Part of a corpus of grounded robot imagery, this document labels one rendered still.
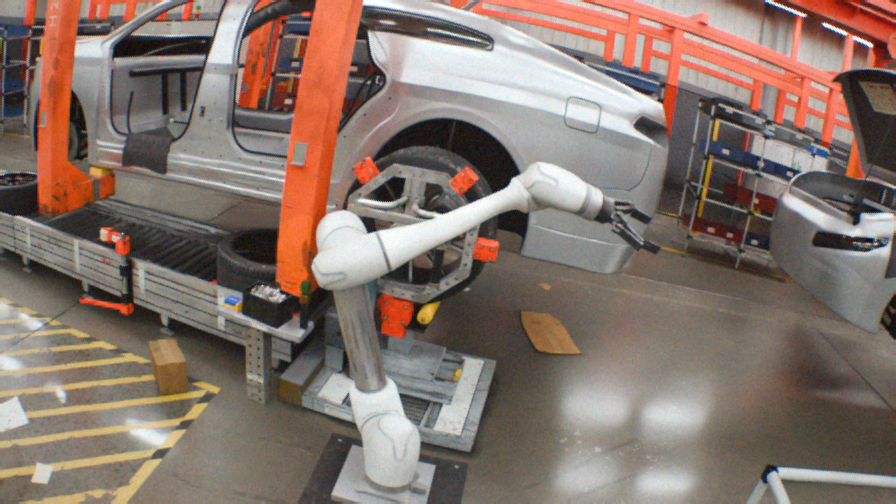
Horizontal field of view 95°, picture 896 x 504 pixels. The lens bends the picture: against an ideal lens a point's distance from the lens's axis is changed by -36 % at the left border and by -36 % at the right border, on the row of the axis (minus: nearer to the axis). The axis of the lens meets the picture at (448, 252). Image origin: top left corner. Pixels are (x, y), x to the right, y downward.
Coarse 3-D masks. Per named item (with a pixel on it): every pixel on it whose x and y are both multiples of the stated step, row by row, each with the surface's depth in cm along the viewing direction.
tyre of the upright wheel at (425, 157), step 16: (384, 160) 251; (400, 160) 250; (416, 160) 248; (432, 160) 247; (448, 160) 248; (464, 160) 264; (480, 176) 263; (352, 192) 257; (480, 192) 248; (480, 224) 251; (496, 224) 266; (480, 272) 259; (464, 288) 261
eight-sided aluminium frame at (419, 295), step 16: (384, 176) 245; (400, 176) 243; (416, 176) 242; (432, 176) 241; (448, 176) 243; (368, 192) 247; (448, 192) 241; (464, 256) 248; (464, 272) 249; (384, 288) 258; (400, 288) 257; (416, 288) 260; (432, 288) 254; (448, 288) 253
